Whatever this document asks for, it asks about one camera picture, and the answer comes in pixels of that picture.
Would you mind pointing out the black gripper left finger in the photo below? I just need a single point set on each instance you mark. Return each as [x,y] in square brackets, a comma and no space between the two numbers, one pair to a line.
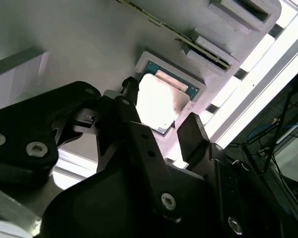
[27,129]

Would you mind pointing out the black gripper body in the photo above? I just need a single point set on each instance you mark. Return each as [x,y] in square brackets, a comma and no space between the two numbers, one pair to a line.
[114,205]

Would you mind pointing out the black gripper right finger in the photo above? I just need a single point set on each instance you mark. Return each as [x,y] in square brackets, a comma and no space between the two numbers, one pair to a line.
[193,138]

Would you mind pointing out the silver CPU chip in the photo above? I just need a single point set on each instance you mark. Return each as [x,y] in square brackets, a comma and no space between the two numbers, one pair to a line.
[159,104]

